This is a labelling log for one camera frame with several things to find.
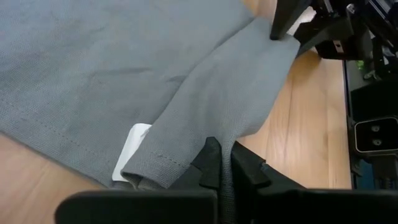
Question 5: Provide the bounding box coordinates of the grey cloth towel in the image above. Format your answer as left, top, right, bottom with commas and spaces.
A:
0, 0, 302, 224

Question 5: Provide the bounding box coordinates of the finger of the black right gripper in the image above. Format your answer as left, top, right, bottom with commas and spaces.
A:
269, 0, 312, 40
294, 17, 354, 57

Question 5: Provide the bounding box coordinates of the black table-level camera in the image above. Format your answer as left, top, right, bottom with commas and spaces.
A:
353, 116, 398, 154

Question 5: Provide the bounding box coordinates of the white towel care label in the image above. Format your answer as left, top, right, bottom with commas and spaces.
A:
111, 123, 153, 183

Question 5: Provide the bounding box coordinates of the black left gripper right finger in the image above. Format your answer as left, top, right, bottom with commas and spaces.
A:
231, 141, 398, 224

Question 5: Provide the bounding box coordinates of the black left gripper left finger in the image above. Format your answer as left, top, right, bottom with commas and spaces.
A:
55, 136, 222, 224

